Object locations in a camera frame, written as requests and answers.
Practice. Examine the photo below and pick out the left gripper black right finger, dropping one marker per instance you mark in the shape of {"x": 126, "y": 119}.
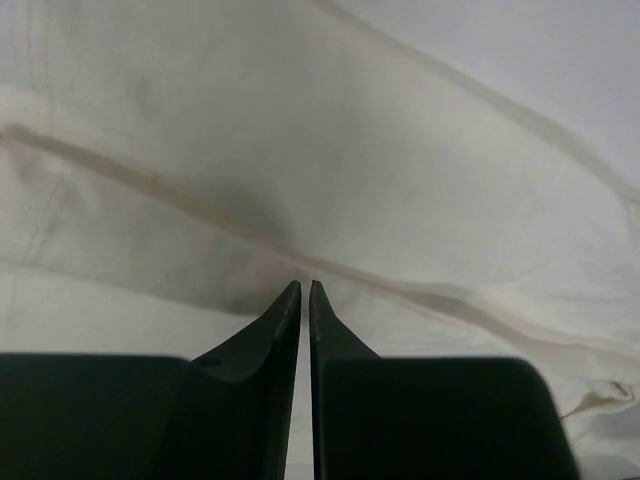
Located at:
{"x": 427, "y": 418}

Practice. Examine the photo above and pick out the white t shirt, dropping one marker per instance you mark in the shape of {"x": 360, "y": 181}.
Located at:
{"x": 167, "y": 167}

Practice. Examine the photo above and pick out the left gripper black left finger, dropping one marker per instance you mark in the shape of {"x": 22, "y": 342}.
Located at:
{"x": 223, "y": 415}

